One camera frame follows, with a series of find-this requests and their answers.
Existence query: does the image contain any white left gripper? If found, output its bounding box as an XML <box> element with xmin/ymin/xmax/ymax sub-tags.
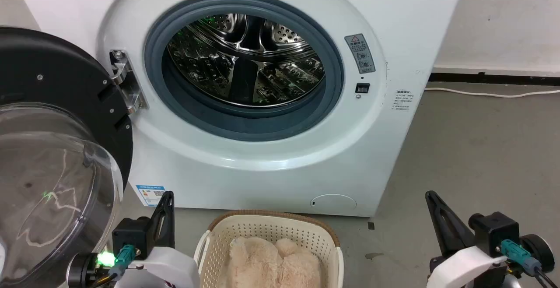
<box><xmin>115</xmin><ymin>191</ymin><xmax>202</xmax><ymax>288</ymax></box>

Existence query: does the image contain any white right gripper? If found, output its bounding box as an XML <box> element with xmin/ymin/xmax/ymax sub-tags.
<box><xmin>425</xmin><ymin>190</ymin><xmax>509</xmax><ymax>288</ymax></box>

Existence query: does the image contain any white front-load washing machine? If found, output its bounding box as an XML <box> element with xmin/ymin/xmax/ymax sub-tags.
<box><xmin>10</xmin><ymin>0</ymin><xmax>468</xmax><ymax>218</ymax></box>

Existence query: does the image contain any blue energy label sticker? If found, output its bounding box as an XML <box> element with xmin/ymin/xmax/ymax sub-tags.
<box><xmin>136</xmin><ymin>185</ymin><xmax>166</xmax><ymax>207</ymax></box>

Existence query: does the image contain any cream perforated laundry basket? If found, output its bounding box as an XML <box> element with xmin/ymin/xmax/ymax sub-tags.
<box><xmin>194</xmin><ymin>210</ymin><xmax>344</xmax><ymax>288</ymax></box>

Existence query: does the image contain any round white filter cover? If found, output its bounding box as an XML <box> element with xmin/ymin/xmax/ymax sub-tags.
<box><xmin>310</xmin><ymin>194</ymin><xmax>357</xmax><ymax>212</ymax></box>

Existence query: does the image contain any beige fluffy plush fabric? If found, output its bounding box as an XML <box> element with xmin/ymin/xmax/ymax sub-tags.
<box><xmin>227</xmin><ymin>237</ymin><xmax>322</xmax><ymax>288</ymax></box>

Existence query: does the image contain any grey rubber door gasket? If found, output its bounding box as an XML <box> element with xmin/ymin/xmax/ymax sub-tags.
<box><xmin>143</xmin><ymin>0</ymin><xmax>345</xmax><ymax>142</ymax></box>

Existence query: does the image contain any small printed text sticker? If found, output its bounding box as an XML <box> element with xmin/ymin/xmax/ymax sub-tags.
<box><xmin>392</xmin><ymin>89</ymin><xmax>412</xmax><ymax>112</ymax></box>

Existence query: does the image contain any chrome door hinge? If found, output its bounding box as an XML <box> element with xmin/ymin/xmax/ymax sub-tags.
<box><xmin>109</xmin><ymin>50</ymin><xmax>148</xmax><ymax>114</ymax></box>

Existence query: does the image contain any stainless steel washer drum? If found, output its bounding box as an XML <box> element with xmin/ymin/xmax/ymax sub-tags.
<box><xmin>167</xmin><ymin>13</ymin><xmax>326</xmax><ymax>108</ymax></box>

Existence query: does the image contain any black round washer door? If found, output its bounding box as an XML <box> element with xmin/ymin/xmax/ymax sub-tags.
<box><xmin>0</xmin><ymin>26</ymin><xmax>134</xmax><ymax>288</ymax></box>

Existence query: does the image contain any grey warning sticker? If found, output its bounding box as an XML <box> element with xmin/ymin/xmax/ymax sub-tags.
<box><xmin>344</xmin><ymin>33</ymin><xmax>376</xmax><ymax>75</ymax></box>

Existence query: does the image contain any teal left camera connector cable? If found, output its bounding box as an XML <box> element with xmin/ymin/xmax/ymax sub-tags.
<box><xmin>90</xmin><ymin>244</ymin><xmax>137</xmax><ymax>288</ymax></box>

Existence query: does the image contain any teal camera connector cable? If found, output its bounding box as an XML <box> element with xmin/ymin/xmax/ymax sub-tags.
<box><xmin>500</xmin><ymin>239</ymin><xmax>560</xmax><ymax>288</ymax></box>
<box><xmin>90</xmin><ymin>244</ymin><xmax>137</xmax><ymax>288</ymax></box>

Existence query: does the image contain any teal right camera connector cable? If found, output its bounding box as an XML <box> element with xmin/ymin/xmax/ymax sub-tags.
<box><xmin>500</xmin><ymin>239</ymin><xmax>560</xmax><ymax>288</ymax></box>

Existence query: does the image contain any white floor cable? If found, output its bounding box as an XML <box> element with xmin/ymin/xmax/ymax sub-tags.
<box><xmin>424</xmin><ymin>87</ymin><xmax>560</xmax><ymax>98</ymax></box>

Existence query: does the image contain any black wall baseboard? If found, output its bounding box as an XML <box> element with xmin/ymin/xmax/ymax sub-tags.
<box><xmin>429</xmin><ymin>73</ymin><xmax>560</xmax><ymax>86</ymax></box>

